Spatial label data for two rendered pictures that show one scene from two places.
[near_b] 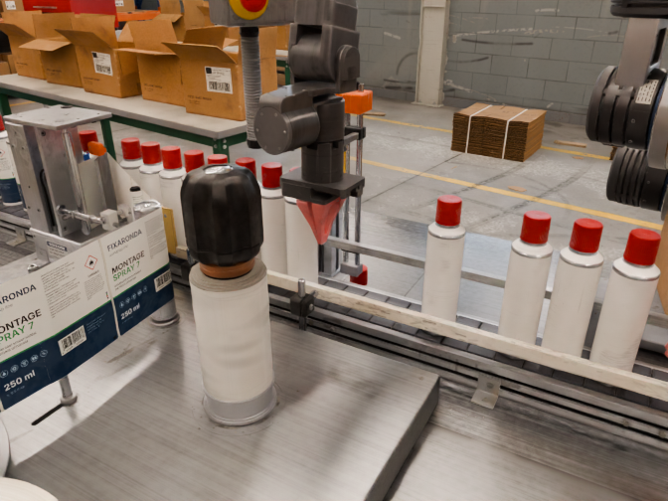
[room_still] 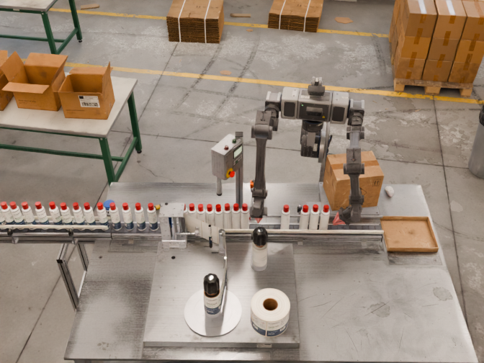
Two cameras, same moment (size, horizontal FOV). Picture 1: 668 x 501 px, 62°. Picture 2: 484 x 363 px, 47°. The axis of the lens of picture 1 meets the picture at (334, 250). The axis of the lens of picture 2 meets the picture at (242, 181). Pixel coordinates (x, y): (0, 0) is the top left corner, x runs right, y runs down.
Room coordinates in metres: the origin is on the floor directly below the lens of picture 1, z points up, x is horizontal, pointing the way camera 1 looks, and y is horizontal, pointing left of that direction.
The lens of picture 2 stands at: (-1.19, 1.17, 3.41)
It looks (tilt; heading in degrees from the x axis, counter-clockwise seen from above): 43 degrees down; 331
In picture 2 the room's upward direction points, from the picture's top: straight up
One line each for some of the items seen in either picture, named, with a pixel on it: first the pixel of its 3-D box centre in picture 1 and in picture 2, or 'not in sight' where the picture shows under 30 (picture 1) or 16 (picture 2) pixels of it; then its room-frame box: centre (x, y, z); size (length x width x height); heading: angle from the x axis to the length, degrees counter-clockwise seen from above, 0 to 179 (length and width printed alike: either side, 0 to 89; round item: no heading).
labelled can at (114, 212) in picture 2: (4, 160); (114, 216); (1.20, 0.73, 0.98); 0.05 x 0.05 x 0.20
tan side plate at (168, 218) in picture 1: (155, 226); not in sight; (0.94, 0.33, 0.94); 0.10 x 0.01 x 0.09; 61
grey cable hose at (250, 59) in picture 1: (252, 86); (218, 181); (0.99, 0.14, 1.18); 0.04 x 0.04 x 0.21
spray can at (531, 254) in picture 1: (525, 285); (304, 218); (0.64, -0.25, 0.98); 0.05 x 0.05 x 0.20
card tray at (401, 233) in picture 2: not in sight; (408, 233); (0.33, -0.82, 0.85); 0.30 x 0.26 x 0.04; 61
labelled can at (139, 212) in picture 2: not in sight; (140, 216); (1.13, 0.60, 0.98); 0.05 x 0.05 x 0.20
